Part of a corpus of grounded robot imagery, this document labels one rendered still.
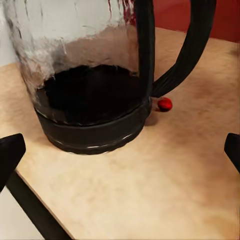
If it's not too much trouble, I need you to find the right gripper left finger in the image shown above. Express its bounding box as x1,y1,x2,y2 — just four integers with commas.
0,133,26,193

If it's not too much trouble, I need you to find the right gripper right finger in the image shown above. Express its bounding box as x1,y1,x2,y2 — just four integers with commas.
224,133,240,173

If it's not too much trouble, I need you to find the electric kettle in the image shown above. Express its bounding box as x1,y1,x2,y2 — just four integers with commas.
2,0,217,155

